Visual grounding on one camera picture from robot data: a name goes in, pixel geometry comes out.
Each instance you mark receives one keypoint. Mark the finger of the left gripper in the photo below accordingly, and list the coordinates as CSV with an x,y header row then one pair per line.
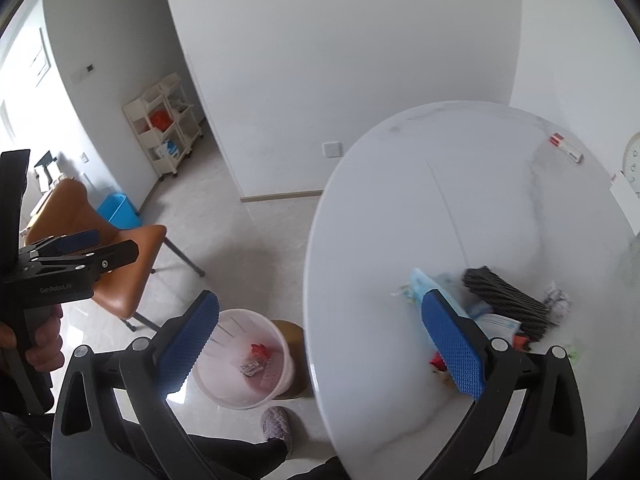
x,y
77,242

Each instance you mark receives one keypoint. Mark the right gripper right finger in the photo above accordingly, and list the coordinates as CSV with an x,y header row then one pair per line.
x,y
526,420

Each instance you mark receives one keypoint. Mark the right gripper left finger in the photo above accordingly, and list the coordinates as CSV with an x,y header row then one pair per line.
x,y
88,439

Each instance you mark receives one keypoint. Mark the blue face mask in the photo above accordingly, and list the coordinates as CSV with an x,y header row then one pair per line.
x,y
492,324

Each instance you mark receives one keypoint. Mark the printed paper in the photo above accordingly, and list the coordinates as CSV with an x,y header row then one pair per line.
x,y
557,303

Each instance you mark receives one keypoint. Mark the person's left hand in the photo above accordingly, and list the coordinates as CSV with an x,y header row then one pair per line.
x,y
46,354

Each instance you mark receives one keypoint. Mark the blue plastic bin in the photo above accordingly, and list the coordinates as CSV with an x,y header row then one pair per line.
x,y
119,211

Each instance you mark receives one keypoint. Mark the green candy wrapper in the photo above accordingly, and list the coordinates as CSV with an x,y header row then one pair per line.
x,y
574,352

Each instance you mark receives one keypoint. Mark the red snack packet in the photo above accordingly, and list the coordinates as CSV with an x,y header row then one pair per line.
x,y
520,342

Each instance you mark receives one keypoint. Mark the white storage trolley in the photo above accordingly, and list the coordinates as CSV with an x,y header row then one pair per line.
x,y
163,121

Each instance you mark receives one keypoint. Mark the grey slipper foot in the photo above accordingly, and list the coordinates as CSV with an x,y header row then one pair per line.
x,y
276,425

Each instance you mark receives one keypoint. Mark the wooden stool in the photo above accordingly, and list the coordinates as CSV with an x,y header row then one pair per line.
x,y
294,337

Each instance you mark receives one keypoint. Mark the white box under clock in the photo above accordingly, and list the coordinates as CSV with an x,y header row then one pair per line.
x,y
627,200

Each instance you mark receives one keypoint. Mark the white round clock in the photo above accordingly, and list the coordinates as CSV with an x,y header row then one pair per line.
x,y
631,163

